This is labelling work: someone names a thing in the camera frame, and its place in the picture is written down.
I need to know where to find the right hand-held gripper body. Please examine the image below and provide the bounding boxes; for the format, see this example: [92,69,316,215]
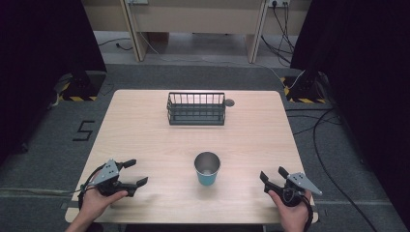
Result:
[272,171,324,208]

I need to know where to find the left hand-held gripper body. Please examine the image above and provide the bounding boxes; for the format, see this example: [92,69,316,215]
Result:
[87,159,130,198]

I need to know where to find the person's right hand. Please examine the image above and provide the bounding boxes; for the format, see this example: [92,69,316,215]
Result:
[268,188,314,232]

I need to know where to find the person's left hand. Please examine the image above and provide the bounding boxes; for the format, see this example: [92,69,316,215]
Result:
[77,188,130,224]

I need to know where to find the blue metal cup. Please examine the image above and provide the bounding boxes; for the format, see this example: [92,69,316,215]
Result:
[193,151,221,187]

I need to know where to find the stand base with hazard tape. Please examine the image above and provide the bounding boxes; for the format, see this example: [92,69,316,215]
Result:
[56,71,108,102]
[279,71,329,104]

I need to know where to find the black curtain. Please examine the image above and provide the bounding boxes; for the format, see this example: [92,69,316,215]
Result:
[0,0,108,166]
[289,0,410,228]

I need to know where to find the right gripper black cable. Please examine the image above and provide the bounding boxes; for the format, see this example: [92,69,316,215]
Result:
[302,192,315,232]

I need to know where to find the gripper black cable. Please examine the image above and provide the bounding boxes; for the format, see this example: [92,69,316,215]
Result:
[76,163,107,212]
[302,192,315,232]

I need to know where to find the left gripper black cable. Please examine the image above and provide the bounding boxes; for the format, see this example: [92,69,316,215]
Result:
[76,163,107,212]

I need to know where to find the long black floor cable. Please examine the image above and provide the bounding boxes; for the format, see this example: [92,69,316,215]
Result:
[312,108,379,232]

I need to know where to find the black floor cables bundle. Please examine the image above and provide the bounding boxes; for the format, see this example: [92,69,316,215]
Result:
[284,107,343,136]

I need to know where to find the black wire basket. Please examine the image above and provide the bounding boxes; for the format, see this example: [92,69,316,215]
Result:
[166,92,227,127]

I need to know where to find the short black floor cable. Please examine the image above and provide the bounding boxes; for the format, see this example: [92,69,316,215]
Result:
[97,38,133,52]

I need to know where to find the black hanging cables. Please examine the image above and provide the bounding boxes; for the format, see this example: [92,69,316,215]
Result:
[260,4,296,67]

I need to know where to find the white wall socket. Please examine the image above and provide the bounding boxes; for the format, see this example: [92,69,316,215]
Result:
[267,0,291,9]

